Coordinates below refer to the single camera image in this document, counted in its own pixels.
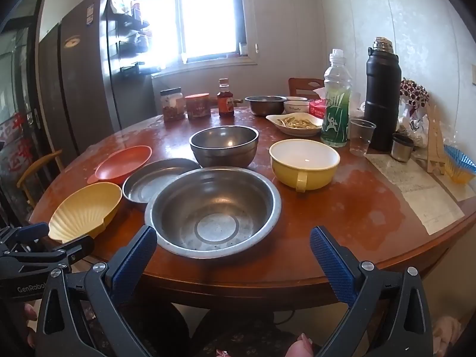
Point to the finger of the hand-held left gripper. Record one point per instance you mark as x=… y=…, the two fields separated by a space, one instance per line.
x=74 y=247
x=33 y=231

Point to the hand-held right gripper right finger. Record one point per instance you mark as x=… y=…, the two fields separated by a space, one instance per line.
x=331 y=260

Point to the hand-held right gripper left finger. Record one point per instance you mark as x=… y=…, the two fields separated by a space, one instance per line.
x=135 y=264

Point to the yellow shell-shaped plate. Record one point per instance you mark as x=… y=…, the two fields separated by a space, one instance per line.
x=81 y=212

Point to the shallow steel plate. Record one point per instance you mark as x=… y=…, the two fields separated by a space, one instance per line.
x=148 y=182

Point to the orange plastic plate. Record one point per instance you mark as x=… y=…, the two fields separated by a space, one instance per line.
x=119 y=163

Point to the large steel basin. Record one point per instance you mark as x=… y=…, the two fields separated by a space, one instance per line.
x=215 y=200

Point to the deep steel bowl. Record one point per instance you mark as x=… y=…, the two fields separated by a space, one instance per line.
x=223 y=139

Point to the person's left hand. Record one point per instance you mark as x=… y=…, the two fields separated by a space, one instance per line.
x=30 y=312

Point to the person's right hand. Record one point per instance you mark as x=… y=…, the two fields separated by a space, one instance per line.
x=301 y=346

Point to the handwritten paper sheet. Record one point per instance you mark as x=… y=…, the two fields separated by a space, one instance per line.
x=420 y=193

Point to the clear plastic cup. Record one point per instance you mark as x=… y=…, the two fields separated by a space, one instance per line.
x=361 y=137

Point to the black framed glass door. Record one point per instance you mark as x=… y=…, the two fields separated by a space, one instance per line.
x=18 y=100

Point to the steel thermos cup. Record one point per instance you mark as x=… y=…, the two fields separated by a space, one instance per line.
x=401 y=148

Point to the green drink bottle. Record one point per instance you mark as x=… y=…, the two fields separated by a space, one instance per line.
x=335 y=119

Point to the white dish with food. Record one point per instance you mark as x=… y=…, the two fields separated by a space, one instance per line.
x=293 y=123

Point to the red tissue pack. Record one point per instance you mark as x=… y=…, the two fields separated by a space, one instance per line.
x=317 y=108

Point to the wooden tower model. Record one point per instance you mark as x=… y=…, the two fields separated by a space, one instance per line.
x=435 y=145

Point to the white ceramic bowl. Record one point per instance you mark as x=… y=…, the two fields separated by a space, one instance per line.
x=296 y=106

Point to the blue paper baking cup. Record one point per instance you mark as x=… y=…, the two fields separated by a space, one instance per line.
x=459 y=163

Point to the clear jar black lid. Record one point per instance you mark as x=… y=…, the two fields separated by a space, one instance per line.
x=173 y=106

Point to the grey refrigerator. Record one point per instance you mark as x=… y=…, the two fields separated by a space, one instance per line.
x=85 y=74

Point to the black thermos flask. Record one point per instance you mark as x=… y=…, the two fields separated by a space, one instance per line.
x=381 y=100

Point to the small steel bowl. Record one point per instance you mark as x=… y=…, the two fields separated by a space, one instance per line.
x=264 y=106

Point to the red jar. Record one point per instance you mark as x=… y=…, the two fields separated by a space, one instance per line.
x=198 y=107

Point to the wooden chair back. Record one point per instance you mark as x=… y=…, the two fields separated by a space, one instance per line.
x=303 y=86

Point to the brown sauce bottle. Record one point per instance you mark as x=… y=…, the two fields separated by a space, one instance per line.
x=225 y=102

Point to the wrapped flower bouquet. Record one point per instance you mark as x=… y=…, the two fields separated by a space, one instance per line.
x=412 y=93

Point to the black magnetic fridge shelf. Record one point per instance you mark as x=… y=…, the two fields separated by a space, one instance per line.
x=134 y=68

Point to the small white box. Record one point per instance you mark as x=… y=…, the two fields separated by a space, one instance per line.
x=243 y=48

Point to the window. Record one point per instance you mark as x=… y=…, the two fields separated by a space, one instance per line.
x=208 y=11

